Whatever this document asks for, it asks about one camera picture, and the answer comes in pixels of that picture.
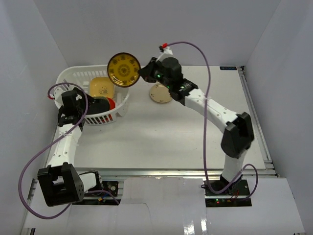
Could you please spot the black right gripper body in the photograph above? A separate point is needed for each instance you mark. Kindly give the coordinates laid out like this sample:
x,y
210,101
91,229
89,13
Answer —
x,y
157,75

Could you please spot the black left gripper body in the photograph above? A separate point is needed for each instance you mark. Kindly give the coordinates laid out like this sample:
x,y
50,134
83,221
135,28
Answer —
x,y
98,105

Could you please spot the yellow patterned round plate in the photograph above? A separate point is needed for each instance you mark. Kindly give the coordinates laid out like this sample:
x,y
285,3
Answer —
x,y
122,69

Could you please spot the black round plate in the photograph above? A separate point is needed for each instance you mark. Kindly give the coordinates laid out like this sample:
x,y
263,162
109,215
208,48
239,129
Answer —
x,y
98,105

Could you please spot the yellow square panda dish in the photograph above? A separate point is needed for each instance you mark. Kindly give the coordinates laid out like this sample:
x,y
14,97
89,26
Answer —
x,y
101,86

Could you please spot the orange round plate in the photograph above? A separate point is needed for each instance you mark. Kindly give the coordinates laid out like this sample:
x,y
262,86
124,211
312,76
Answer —
x,y
105,119

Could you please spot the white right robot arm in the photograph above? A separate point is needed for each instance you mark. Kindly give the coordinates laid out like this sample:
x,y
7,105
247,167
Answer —
x,y
236,128

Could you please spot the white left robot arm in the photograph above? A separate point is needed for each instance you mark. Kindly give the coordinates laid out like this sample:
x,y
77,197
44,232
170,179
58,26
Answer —
x,y
59,181

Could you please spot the cream floral round plate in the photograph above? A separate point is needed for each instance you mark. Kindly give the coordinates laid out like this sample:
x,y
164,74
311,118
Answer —
x,y
160,94

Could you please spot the white plastic dish basket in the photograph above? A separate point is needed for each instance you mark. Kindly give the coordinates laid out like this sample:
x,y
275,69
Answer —
x,y
82,76

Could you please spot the blue table label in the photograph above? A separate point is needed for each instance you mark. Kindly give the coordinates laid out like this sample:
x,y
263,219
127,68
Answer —
x,y
228,68

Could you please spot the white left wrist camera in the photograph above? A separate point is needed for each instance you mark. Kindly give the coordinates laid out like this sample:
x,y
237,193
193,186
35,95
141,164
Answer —
x,y
59,94

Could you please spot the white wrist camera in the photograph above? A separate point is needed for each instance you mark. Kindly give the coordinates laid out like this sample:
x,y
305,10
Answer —
x,y
59,94
165,52

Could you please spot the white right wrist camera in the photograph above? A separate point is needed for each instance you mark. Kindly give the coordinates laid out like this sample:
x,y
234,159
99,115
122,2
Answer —
x,y
165,52

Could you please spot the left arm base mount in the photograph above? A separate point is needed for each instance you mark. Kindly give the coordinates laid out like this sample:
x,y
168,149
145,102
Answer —
x,y
106,193

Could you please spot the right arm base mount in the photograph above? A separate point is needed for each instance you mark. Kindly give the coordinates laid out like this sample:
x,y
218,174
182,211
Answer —
x,y
234,197

